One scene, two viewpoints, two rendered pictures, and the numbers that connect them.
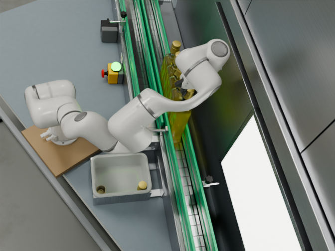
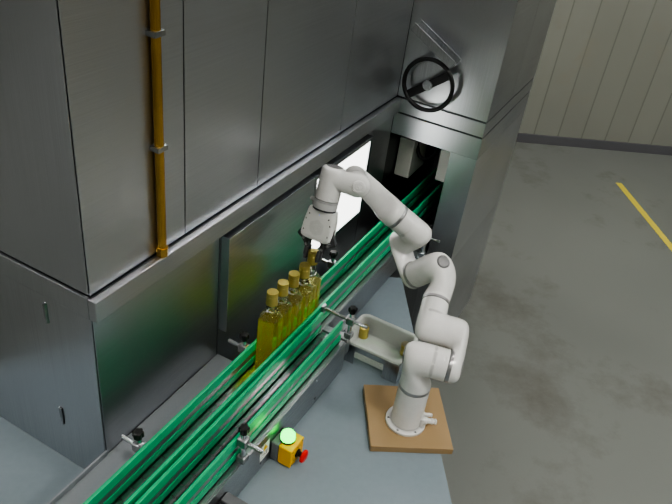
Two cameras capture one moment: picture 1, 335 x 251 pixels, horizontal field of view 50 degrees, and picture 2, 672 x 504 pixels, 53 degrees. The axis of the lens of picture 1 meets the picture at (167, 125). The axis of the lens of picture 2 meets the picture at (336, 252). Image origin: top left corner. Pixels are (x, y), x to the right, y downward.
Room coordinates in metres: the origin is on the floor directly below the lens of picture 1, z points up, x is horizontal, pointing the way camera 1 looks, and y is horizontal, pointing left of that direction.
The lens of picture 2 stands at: (1.90, 1.36, 2.36)
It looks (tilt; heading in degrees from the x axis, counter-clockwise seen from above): 34 degrees down; 230
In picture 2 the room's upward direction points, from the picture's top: 8 degrees clockwise
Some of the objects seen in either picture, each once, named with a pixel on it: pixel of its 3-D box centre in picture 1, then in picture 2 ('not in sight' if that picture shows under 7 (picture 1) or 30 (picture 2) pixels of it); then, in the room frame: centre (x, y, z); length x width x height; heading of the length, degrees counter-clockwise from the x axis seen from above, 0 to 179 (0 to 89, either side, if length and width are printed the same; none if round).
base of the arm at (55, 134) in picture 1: (59, 124); (414, 404); (0.72, 0.41, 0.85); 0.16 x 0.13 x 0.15; 142
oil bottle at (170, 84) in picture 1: (172, 95); (289, 317); (0.94, 0.02, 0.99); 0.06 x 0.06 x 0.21; 25
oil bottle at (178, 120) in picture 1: (178, 119); (308, 299); (0.83, -0.03, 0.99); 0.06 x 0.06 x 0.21; 27
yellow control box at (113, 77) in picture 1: (114, 73); (287, 448); (1.11, 0.32, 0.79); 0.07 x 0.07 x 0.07; 26
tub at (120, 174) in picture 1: (120, 178); (379, 346); (0.61, 0.11, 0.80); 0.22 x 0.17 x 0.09; 116
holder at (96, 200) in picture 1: (126, 178); (372, 345); (0.62, 0.08, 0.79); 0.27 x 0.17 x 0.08; 116
